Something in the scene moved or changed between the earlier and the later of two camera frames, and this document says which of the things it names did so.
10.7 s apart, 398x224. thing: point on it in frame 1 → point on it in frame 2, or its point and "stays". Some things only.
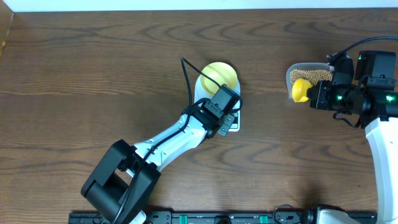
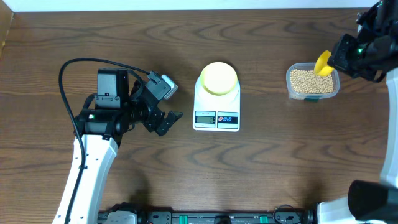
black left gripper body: x=224 y=124 → x=138 y=111
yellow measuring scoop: x=299 y=89 → x=321 y=67
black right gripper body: x=338 y=98 → x=349 y=58
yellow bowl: x=222 y=73 stays
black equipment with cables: x=217 y=218 stays
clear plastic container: x=312 y=72 stays
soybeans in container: x=312 y=76 stays
